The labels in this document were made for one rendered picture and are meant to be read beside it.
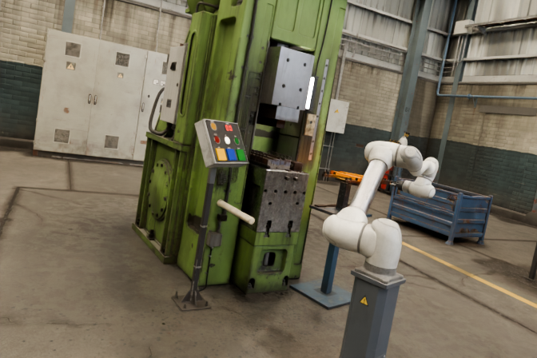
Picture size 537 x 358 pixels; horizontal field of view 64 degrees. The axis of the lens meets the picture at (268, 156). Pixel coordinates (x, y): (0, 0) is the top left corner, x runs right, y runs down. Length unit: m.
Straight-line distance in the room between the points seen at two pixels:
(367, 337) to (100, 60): 6.74
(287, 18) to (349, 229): 1.69
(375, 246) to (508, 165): 8.94
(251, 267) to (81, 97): 5.53
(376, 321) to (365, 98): 9.05
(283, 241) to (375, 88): 8.27
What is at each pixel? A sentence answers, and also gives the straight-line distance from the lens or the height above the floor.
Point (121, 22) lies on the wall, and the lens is 8.80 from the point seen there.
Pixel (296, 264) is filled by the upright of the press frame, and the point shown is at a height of 0.13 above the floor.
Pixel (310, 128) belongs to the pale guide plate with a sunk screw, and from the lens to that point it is 3.37.
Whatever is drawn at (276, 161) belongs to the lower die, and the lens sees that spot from 3.08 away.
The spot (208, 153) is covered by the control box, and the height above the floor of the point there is 1.00.
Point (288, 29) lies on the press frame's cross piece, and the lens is 3.26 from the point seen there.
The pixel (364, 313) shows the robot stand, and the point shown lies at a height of 0.42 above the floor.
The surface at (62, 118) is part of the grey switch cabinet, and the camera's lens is 8.05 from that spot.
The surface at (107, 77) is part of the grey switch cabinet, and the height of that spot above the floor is 1.50.
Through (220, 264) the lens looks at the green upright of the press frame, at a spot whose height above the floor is 0.16.
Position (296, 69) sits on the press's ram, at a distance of 3.11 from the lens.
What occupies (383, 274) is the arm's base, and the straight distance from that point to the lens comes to 2.19.
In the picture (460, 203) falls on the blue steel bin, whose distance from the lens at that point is 6.34.
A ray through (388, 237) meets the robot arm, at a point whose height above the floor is 0.81.
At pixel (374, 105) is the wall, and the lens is 11.15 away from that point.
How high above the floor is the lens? 1.27
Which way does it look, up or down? 5 degrees down
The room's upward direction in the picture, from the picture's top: 10 degrees clockwise
